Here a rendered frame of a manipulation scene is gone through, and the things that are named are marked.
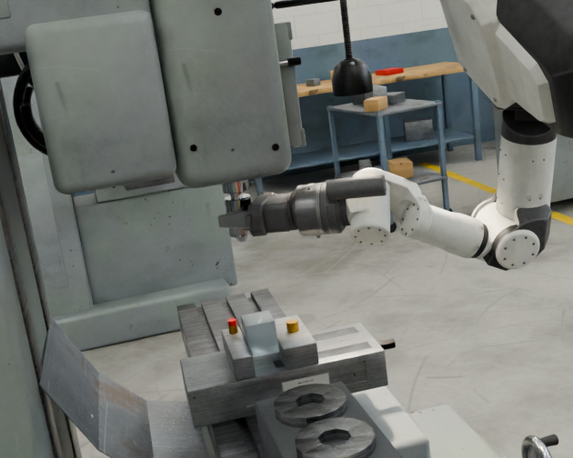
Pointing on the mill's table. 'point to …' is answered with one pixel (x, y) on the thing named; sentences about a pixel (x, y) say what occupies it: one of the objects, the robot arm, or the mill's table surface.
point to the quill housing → (222, 89)
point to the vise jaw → (296, 344)
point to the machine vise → (276, 373)
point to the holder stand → (319, 425)
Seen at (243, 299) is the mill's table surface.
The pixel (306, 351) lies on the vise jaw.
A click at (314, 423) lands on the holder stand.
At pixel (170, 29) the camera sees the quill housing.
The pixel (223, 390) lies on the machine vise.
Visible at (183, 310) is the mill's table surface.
